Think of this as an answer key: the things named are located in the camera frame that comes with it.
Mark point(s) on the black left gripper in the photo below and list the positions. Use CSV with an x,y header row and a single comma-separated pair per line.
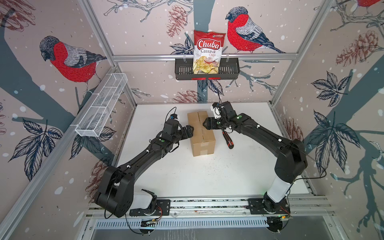
x,y
190,133

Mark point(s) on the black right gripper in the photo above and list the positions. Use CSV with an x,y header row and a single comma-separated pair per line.
x,y
209,123

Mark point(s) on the brown cardboard express box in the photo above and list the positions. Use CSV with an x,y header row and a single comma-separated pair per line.
x,y
203,141

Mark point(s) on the red black utility knife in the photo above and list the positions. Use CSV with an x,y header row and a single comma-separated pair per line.
x,y
228,139

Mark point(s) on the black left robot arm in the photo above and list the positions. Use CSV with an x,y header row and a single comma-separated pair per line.
x,y
116,190

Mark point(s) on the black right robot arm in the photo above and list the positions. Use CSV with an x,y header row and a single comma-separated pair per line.
x,y
247,119

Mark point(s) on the Chuba cassava chips bag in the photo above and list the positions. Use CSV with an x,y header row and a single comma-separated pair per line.
x,y
208,49

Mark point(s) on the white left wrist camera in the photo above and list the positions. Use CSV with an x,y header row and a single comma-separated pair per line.
x,y
173,117

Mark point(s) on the black wire wall basket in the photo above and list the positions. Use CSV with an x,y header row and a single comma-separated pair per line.
x,y
229,69

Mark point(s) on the white mesh wall shelf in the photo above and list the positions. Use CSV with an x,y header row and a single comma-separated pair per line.
x,y
98,113

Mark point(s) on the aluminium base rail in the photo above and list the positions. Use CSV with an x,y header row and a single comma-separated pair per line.
x,y
202,213

